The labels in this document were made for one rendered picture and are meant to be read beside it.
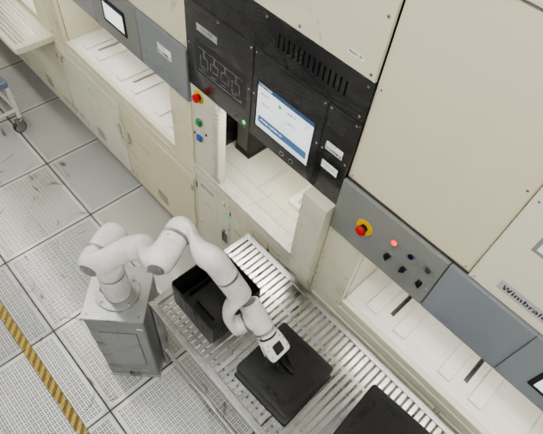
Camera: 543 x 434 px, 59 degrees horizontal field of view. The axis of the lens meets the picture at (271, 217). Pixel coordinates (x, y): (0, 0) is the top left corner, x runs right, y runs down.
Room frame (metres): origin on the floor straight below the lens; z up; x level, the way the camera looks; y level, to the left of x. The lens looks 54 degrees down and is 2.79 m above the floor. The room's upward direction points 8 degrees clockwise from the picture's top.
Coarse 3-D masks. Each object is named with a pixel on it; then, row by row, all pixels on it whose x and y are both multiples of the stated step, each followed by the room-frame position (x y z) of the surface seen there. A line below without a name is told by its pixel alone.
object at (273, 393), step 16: (288, 336) 0.81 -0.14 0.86; (256, 352) 0.72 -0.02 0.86; (304, 352) 0.75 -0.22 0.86; (240, 368) 0.65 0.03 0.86; (256, 368) 0.65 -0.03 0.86; (272, 368) 0.66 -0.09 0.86; (288, 368) 0.66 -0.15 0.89; (304, 368) 0.68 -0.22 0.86; (320, 368) 0.69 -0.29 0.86; (256, 384) 0.59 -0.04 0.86; (272, 384) 0.60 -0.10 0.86; (288, 384) 0.61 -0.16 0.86; (304, 384) 0.62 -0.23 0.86; (320, 384) 0.63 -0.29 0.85; (272, 400) 0.54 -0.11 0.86; (288, 400) 0.55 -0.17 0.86; (304, 400) 0.56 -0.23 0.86; (288, 416) 0.49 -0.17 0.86
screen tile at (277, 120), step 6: (264, 96) 1.38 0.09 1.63; (270, 96) 1.36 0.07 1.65; (270, 102) 1.36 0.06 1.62; (276, 102) 1.34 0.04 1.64; (264, 108) 1.38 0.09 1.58; (276, 108) 1.34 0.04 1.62; (282, 108) 1.32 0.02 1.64; (264, 114) 1.37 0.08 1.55; (270, 114) 1.35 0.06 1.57; (276, 114) 1.34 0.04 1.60; (282, 114) 1.32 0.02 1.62; (270, 120) 1.35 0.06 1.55; (276, 120) 1.33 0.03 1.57
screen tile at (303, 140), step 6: (288, 114) 1.30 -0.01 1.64; (288, 120) 1.30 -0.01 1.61; (294, 120) 1.28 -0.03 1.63; (300, 120) 1.26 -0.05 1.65; (300, 126) 1.26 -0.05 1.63; (288, 132) 1.29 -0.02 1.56; (294, 132) 1.27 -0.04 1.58; (306, 132) 1.24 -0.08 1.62; (294, 138) 1.27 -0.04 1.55; (300, 138) 1.25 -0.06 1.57; (306, 138) 1.24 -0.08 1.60; (300, 144) 1.25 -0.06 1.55; (306, 144) 1.23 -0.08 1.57; (306, 150) 1.23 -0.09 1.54
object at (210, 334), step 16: (192, 272) 1.02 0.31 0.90; (240, 272) 1.05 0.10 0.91; (176, 288) 0.91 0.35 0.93; (192, 288) 1.01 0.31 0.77; (208, 288) 1.02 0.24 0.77; (256, 288) 0.98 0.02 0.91; (192, 304) 0.93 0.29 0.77; (208, 304) 0.94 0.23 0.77; (192, 320) 0.85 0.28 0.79; (208, 320) 0.86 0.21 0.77; (208, 336) 0.77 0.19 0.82
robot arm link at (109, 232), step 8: (104, 224) 1.03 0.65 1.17; (112, 224) 1.03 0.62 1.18; (96, 232) 0.99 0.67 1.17; (104, 232) 0.98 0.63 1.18; (112, 232) 0.99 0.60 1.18; (120, 232) 1.00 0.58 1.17; (96, 240) 0.94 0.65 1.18; (104, 240) 0.95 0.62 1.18; (112, 240) 0.96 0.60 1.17; (112, 272) 0.91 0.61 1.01; (120, 272) 0.92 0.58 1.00; (104, 280) 0.88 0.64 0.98; (112, 280) 0.89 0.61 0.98; (120, 280) 0.91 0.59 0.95
